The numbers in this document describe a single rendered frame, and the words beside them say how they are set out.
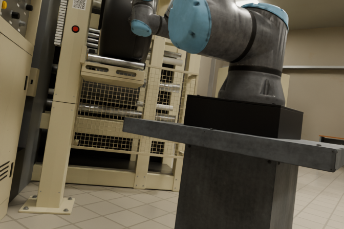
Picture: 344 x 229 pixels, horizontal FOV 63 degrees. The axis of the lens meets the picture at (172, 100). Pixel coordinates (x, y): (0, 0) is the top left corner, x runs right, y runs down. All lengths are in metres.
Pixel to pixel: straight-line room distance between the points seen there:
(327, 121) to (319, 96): 0.71
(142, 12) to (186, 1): 0.57
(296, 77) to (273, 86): 8.09
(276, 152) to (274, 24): 0.38
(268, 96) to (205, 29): 0.24
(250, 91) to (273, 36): 0.16
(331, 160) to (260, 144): 0.12
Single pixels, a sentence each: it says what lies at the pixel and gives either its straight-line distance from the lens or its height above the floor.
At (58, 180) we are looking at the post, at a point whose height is 0.17.
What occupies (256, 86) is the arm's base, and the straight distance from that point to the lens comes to 0.77.
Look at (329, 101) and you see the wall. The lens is 8.64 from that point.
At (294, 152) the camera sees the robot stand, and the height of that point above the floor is 0.58.
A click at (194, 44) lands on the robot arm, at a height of 0.80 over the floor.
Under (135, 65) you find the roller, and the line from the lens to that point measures 1.71.
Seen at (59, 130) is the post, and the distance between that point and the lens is 1.78.
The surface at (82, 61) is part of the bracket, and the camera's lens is 1.66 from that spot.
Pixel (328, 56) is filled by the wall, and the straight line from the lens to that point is 8.88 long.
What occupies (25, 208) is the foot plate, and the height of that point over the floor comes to 0.02.
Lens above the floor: 0.62
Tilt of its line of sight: 3 degrees up
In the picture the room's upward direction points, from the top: 8 degrees clockwise
